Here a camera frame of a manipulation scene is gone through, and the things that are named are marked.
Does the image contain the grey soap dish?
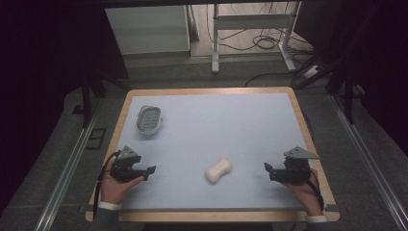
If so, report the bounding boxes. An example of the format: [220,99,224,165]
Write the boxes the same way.
[136,104,163,136]

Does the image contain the person's left hand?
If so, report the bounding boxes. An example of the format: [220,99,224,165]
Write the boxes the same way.
[99,158,145,206]

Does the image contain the white power strip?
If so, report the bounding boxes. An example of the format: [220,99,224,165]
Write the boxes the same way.
[301,64,321,80]

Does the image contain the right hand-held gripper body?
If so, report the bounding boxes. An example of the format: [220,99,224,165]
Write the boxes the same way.
[270,145,320,186]

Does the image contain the black tripod stand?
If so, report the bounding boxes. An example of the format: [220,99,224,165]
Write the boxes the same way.
[293,54,367,125]
[80,71,131,129]

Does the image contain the dark curtain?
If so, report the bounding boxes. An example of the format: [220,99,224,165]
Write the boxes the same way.
[0,0,129,213]
[293,0,408,155]

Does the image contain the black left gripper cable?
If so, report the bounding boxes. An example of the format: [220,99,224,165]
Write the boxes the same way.
[92,149,121,222]

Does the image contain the person's right hand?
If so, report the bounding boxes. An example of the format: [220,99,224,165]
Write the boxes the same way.
[282,167,324,218]

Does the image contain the grey cabinet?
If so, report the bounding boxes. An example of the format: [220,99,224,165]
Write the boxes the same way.
[105,5,191,56]

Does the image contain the white metal desk frame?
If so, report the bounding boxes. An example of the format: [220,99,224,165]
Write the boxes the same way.
[211,2,303,75]

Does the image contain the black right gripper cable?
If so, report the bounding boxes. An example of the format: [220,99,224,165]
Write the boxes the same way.
[304,177,325,211]

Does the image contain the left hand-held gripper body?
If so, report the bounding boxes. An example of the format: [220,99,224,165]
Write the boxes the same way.
[110,145,145,184]

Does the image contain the black floor cables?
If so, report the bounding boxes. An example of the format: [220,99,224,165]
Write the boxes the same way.
[205,3,314,89]

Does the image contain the black floor bracket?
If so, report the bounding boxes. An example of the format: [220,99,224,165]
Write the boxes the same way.
[85,127,108,150]

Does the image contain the pale blue table mat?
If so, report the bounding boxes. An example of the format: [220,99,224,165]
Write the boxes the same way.
[115,92,326,212]

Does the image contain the aluminium floor rail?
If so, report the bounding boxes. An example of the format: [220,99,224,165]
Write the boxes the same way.
[329,93,408,231]
[34,105,101,231]

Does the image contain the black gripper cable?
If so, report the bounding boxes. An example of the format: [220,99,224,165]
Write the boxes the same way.
[304,177,325,211]
[92,149,121,222]

